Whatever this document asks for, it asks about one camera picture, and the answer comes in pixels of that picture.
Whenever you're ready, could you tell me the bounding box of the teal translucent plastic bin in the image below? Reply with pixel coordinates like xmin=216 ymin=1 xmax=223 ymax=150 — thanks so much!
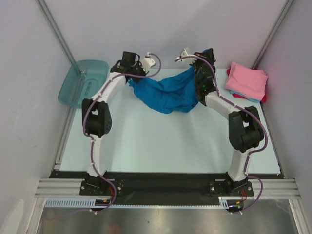
xmin=58 ymin=59 xmax=109 ymax=109

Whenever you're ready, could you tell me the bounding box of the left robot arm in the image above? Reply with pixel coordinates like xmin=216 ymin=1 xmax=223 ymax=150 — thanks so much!
xmin=81 ymin=51 xmax=156 ymax=177

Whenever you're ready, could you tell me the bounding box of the right aluminium frame post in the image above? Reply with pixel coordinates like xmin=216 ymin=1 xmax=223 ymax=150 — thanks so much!
xmin=251 ymin=0 xmax=295 ymax=69

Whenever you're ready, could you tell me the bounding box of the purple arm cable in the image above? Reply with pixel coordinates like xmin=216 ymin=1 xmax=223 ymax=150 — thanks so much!
xmin=174 ymin=55 xmax=270 ymax=215
xmin=81 ymin=52 xmax=162 ymax=215

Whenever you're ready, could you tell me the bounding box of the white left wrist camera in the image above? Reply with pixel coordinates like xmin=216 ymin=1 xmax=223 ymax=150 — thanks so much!
xmin=140 ymin=53 xmax=156 ymax=74

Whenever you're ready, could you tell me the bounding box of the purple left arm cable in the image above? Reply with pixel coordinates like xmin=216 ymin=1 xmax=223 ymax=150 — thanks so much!
xmin=81 ymin=52 xmax=162 ymax=215

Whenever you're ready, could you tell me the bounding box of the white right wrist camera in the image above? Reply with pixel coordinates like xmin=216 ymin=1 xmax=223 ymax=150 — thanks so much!
xmin=175 ymin=47 xmax=197 ymax=66

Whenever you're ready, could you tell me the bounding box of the light blue folded t-shirt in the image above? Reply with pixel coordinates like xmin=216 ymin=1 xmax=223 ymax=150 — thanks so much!
xmin=230 ymin=90 xmax=260 ymax=103

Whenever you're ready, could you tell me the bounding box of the white slotted cable duct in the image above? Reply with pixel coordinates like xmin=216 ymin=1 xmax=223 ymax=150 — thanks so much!
xmin=45 ymin=198 xmax=241 ymax=209

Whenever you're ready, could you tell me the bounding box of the aluminium front rail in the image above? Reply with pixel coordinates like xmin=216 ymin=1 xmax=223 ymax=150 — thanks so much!
xmin=35 ymin=178 xmax=301 ymax=199

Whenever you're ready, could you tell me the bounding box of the aluminium frame post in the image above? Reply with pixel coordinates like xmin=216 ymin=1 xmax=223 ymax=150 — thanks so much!
xmin=35 ymin=0 xmax=76 ymax=65
xmin=251 ymin=0 xmax=295 ymax=69

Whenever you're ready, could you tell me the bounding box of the pink folded t-shirt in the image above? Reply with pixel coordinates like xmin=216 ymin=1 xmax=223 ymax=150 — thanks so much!
xmin=224 ymin=61 xmax=269 ymax=100

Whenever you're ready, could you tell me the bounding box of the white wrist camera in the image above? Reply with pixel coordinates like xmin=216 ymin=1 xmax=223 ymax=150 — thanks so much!
xmin=140 ymin=53 xmax=156 ymax=74
xmin=175 ymin=47 xmax=197 ymax=66

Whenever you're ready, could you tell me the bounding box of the left aluminium frame post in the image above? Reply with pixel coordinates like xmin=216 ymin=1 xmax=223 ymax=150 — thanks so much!
xmin=35 ymin=0 xmax=76 ymax=65

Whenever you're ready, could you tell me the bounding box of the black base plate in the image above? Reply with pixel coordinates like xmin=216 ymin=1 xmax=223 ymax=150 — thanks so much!
xmin=49 ymin=171 xmax=284 ymax=206

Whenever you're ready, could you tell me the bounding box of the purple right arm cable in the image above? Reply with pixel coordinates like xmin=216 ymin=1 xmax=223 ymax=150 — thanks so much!
xmin=174 ymin=55 xmax=270 ymax=215

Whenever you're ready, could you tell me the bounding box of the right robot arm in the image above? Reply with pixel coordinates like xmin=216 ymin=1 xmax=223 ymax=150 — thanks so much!
xmin=190 ymin=49 xmax=268 ymax=195

